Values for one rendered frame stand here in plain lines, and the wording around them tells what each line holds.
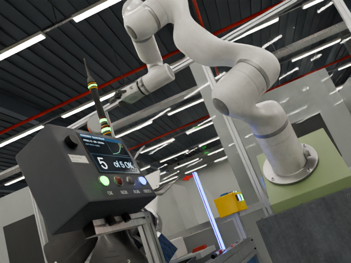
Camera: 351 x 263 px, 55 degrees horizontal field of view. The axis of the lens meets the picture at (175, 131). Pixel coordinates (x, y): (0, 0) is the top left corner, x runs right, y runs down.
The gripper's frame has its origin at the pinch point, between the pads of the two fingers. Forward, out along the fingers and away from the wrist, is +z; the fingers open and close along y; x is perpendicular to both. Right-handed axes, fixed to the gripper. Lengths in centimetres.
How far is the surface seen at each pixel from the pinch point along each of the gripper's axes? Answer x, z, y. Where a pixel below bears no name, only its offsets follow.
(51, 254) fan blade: -57, 47, -13
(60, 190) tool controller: -54, -29, -83
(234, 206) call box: -65, -30, 22
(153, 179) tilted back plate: -34, 14, 39
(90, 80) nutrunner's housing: 17.1, 9.3, -1.8
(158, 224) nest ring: -60, 6, 13
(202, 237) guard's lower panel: -73, 10, 70
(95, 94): 8.8, 8.9, -1.5
